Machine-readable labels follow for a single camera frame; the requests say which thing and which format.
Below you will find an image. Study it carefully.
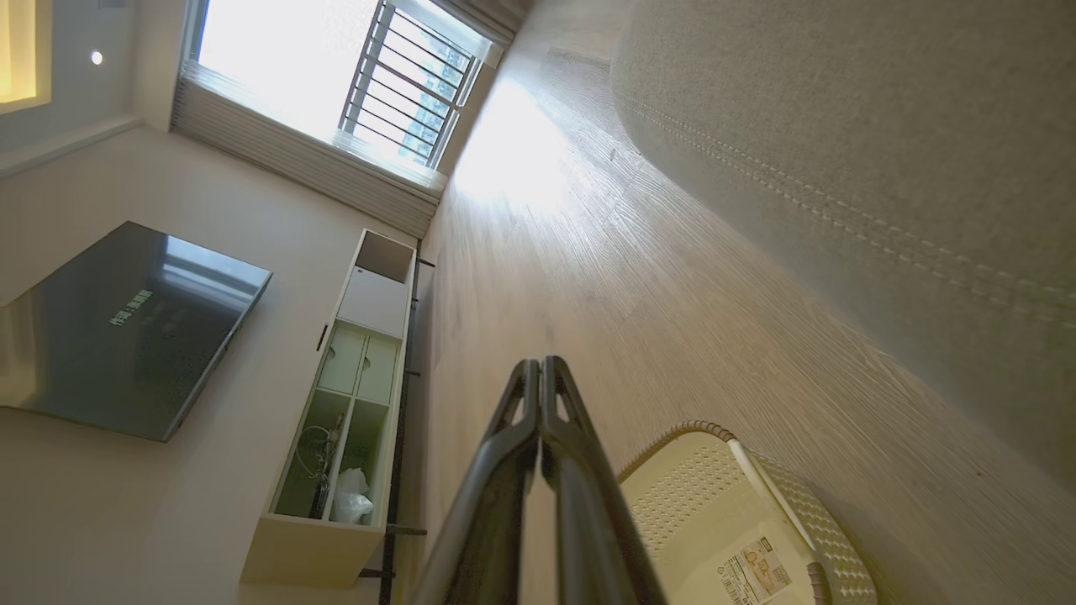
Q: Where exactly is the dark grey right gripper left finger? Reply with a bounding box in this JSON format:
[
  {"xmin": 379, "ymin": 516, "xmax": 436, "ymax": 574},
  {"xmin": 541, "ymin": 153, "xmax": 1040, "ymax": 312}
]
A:
[{"xmin": 412, "ymin": 360, "xmax": 541, "ymax": 605}]

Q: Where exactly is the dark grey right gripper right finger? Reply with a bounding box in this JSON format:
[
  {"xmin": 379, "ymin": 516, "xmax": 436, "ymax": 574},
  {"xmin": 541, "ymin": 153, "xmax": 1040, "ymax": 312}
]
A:
[{"xmin": 541, "ymin": 355, "xmax": 669, "ymax": 605}]

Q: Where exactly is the grey and yellow sofa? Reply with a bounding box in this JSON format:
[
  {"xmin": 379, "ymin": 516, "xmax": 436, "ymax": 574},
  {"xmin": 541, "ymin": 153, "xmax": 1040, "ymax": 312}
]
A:
[{"xmin": 609, "ymin": 0, "xmax": 1076, "ymax": 497}]

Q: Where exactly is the cream perforated laundry basket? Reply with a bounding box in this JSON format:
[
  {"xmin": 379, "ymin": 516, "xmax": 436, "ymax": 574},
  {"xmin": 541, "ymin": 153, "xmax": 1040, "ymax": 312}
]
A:
[{"xmin": 618, "ymin": 420, "xmax": 879, "ymax": 605}]

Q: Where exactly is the paper label on basket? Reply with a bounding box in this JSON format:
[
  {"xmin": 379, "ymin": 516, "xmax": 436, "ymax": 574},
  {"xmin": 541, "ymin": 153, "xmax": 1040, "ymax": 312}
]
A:
[{"xmin": 717, "ymin": 537, "xmax": 792, "ymax": 605}]

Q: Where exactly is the white cabinet drawer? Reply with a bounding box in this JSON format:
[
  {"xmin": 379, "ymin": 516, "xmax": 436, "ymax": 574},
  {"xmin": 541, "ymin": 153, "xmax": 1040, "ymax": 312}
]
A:
[
  {"xmin": 356, "ymin": 334, "xmax": 401, "ymax": 405},
  {"xmin": 319, "ymin": 324, "xmax": 367, "ymax": 396}
]

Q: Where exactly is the white TV cabinet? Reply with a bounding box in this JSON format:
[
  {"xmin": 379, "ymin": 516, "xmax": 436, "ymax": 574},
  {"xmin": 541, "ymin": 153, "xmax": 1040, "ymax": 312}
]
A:
[{"xmin": 240, "ymin": 229, "xmax": 435, "ymax": 605}]

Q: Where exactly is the white cabinet door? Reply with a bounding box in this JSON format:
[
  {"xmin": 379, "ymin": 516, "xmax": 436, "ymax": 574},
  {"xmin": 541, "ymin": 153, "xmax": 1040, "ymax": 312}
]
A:
[{"xmin": 336, "ymin": 267, "xmax": 414, "ymax": 339}]

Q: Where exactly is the grey pleated curtain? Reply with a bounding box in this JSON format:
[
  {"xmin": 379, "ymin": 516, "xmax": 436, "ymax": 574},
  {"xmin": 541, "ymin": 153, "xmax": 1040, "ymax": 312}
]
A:
[
  {"xmin": 171, "ymin": 61, "xmax": 448, "ymax": 238},
  {"xmin": 420, "ymin": 0, "xmax": 535, "ymax": 45}
]

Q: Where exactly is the flat screen television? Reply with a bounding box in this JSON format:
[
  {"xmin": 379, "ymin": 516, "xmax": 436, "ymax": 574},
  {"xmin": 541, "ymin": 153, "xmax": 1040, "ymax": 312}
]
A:
[{"xmin": 0, "ymin": 221, "xmax": 273, "ymax": 443}]

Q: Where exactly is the metal window railing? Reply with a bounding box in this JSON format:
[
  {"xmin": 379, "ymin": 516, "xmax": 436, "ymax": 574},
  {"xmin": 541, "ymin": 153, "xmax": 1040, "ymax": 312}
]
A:
[{"xmin": 340, "ymin": 0, "xmax": 486, "ymax": 169}]

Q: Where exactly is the large window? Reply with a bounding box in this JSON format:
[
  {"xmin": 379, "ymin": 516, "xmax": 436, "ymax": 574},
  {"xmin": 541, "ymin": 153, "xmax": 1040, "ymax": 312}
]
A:
[{"xmin": 185, "ymin": 0, "xmax": 505, "ymax": 173}]

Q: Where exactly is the recessed ceiling cove light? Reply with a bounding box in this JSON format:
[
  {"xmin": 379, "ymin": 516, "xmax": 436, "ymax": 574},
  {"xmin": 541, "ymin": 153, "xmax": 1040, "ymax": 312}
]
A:
[{"xmin": 0, "ymin": 0, "xmax": 54, "ymax": 115}]

